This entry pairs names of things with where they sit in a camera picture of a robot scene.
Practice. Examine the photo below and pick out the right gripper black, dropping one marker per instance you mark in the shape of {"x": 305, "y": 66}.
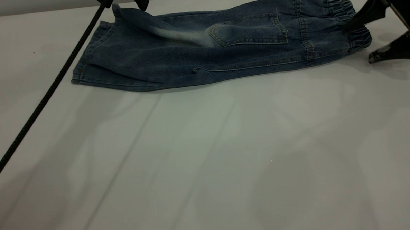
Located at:
{"x": 406, "y": 11}

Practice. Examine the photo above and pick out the blue denim pants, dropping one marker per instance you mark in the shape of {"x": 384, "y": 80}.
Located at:
{"x": 188, "y": 60}

